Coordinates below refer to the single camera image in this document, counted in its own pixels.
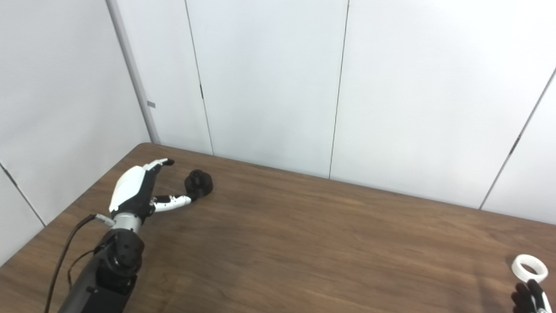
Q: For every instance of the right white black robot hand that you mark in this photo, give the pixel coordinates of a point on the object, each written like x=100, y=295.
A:
x=527, y=300

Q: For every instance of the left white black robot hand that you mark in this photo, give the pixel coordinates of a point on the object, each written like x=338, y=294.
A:
x=128, y=187

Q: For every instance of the round black plastic part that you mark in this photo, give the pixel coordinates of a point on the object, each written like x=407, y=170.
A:
x=200, y=184

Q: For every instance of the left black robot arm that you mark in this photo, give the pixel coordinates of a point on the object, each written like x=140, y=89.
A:
x=113, y=265

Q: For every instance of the grey wall corner pole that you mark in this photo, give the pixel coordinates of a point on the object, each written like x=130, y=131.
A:
x=134, y=74

